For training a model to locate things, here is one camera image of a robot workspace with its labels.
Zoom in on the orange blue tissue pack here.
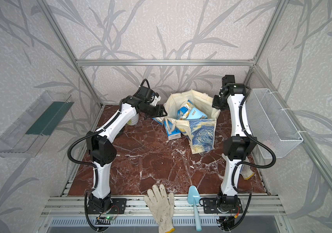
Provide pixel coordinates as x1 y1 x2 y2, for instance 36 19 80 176
177 100 207 120
152 117 165 125

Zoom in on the black corrugated cable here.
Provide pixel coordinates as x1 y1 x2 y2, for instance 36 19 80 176
231 87 277 194
66 78 152 232

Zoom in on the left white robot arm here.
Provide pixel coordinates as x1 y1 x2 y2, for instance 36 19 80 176
86 86 167 209

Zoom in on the white wire basket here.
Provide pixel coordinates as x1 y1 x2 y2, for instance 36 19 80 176
245 88 303 159

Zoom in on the teal plastic trowel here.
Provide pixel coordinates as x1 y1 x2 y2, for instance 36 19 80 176
187 185 202 232

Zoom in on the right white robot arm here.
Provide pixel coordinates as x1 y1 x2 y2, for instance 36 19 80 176
212 75 256 205

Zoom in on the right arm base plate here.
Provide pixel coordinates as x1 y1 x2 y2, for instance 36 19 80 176
200 197 243 215

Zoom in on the blue dotted white glove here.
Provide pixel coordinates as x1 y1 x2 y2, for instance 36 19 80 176
240 165 255 180

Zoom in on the black corrugated right cable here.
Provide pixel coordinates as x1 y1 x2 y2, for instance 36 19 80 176
231 87 277 194

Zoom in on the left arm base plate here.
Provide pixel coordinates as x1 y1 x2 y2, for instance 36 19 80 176
87 198 127 215

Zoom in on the black corrugated left cable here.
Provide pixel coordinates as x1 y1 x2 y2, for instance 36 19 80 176
66 78 152 232

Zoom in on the blue white upright tissue pack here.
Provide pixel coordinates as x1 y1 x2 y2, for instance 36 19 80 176
164 118 181 140

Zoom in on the white ribbed flower pot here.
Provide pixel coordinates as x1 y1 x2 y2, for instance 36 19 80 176
127 114 139 126

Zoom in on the orange blue tissue pack back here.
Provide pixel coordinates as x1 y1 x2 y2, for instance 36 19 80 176
152 117 165 125

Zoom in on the clear plastic wall shelf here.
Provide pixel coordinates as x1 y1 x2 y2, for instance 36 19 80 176
0 91 74 158

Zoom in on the white cotton glove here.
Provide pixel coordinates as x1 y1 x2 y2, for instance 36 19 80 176
144 184 175 233

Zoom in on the canvas bag with blue painting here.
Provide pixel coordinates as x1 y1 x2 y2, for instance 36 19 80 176
164 90 220 154

